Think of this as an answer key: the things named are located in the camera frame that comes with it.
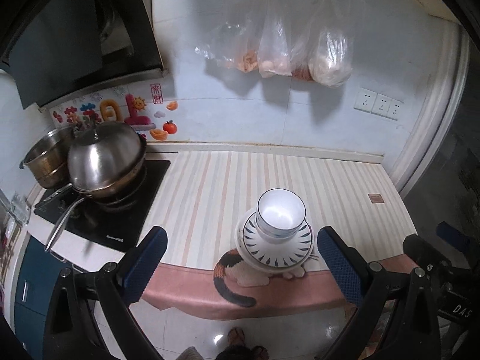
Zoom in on steel stock pot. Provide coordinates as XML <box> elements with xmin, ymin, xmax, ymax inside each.
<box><xmin>20</xmin><ymin>127</ymin><xmax>76</xmax><ymax>189</ymax></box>

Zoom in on colourful character wall stickers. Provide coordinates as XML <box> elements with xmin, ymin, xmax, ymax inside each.
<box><xmin>50</xmin><ymin>84</ymin><xmax>179</xmax><ymax>141</ymax></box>

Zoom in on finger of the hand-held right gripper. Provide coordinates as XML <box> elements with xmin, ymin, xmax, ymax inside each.
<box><xmin>403</xmin><ymin>234</ymin><xmax>451</xmax><ymax>271</ymax></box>
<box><xmin>437</xmin><ymin>222</ymin><xmax>472</xmax><ymax>254</ymax></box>

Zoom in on white plate with blue leaves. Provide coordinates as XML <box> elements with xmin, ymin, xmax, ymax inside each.
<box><xmin>242</xmin><ymin>217</ymin><xmax>314</xmax><ymax>264</ymax></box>

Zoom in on striped table mat with cat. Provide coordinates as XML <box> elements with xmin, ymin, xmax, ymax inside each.
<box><xmin>140</xmin><ymin>149</ymin><xmax>419</xmax><ymax>320</ymax></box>

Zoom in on black range hood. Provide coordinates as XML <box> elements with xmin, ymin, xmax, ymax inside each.
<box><xmin>0</xmin><ymin>0</ymin><xmax>167</xmax><ymax>110</ymax></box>

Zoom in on steel wok with lid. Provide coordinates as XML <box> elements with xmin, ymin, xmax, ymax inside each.
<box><xmin>44</xmin><ymin>120</ymin><xmax>148</xmax><ymax>252</ymax></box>

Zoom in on clear plastic bag of food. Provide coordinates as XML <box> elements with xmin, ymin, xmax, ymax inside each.
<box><xmin>258</xmin><ymin>0</ymin><xmax>293</xmax><ymax>79</ymax></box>
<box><xmin>296</xmin><ymin>0</ymin><xmax>354</xmax><ymax>88</ymax></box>
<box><xmin>195</xmin><ymin>19</ymin><xmax>263</xmax><ymax>74</ymax></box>

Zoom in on white plate with pink flowers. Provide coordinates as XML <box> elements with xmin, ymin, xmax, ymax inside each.
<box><xmin>234</xmin><ymin>212</ymin><xmax>315</xmax><ymax>274</ymax></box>

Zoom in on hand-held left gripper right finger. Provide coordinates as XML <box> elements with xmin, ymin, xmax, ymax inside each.
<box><xmin>315</xmin><ymin>226</ymin><xmax>451</xmax><ymax>360</ymax></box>

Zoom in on black induction cooktop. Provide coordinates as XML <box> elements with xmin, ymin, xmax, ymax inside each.
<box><xmin>34</xmin><ymin>159</ymin><xmax>171</xmax><ymax>254</ymax></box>

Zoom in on blue kitchen cabinet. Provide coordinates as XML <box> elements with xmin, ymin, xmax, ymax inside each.
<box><xmin>13</xmin><ymin>237</ymin><xmax>61</xmax><ymax>349</ymax></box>

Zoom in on white wall power outlet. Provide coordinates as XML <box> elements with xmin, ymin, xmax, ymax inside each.
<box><xmin>371</xmin><ymin>93</ymin><xmax>391</xmax><ymax>116</ymax></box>
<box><xmin>386</xmin><ymin>98</ymin><xmax>405</xmax><ymax>121</ymax></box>
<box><xmin>354</xmin><ymin>87</ymin><xmax>376</xmax><ymax>114</ymax></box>

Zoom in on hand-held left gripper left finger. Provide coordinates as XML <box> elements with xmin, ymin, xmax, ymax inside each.
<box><xmin>41</xmin><ymin>226</ymin><xmax>168</xmax><ymax>360</ymax></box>

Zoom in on small patterned cup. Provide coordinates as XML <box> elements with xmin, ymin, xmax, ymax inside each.
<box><xmin>256</xmin><ymin>189</ymin><xmax>306</xmax><ymax>234</ymax></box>

